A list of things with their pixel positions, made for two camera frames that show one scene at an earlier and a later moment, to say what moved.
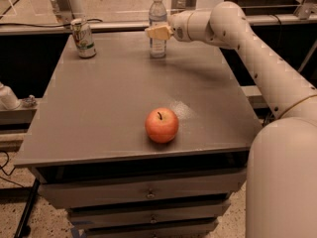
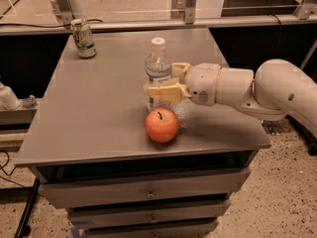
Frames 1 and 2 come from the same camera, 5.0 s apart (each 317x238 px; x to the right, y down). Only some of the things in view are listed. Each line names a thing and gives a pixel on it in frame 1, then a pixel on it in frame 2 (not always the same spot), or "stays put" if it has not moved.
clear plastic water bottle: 158,17 to 158,71
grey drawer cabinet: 87,140 stays put
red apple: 161,125 stays put
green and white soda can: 84,39 stays put
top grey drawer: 73,194 stays put
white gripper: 178,26 to 202,83
